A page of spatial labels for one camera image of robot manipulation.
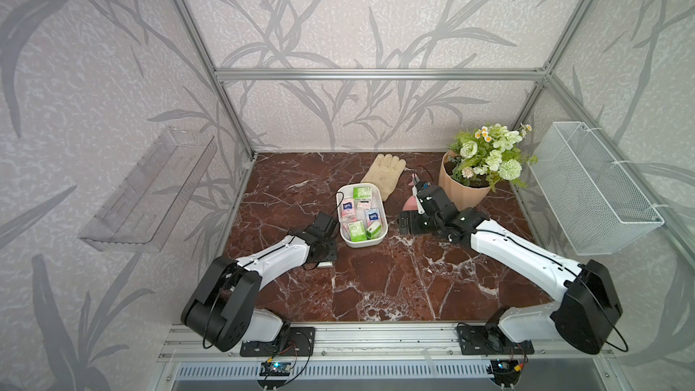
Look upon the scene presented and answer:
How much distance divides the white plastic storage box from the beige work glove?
2cm

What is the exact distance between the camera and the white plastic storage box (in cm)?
91

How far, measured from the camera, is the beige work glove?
1.10 m
